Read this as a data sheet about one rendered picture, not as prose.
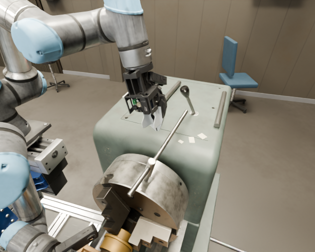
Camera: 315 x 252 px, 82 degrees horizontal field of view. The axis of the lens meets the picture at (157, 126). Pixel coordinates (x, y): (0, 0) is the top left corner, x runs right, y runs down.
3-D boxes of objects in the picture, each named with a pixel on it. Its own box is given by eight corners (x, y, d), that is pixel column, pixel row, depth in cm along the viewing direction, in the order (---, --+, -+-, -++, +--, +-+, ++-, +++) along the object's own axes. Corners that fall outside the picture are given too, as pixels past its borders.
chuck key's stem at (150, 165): (145, 188, 54) (153, 166, 46) (139, 184, 54) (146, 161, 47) (149, 183, 55) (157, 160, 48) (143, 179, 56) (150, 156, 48)
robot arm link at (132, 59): (128, 45, 48) (156, 40, 44) (133, 62, 50) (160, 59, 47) (112, 53, 42) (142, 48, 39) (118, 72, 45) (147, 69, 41)
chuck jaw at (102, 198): (126, 200, 62) (105, 176, 58) (137, 200, 59) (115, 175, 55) (107, 233, 54) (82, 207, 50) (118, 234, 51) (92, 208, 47)
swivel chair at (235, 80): (246, 100, 336) (267, 38, 272) (248, 117, 292) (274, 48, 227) (212, 95, 351) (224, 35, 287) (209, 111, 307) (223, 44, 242)
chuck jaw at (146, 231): (144, 205, 60) (179, 219, 56) (145, 213, 62) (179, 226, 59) (127, 240, 51) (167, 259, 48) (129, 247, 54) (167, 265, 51)
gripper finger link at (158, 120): (151, 139, 55) (144, 113, 50) (158, 128, 59) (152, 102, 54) (161, 140, 53) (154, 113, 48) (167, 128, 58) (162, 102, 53)
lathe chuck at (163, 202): (106, 193, 79) (107, 146, 58) (172, 228, 74) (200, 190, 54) (92, 212, 73) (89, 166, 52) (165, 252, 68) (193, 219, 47)
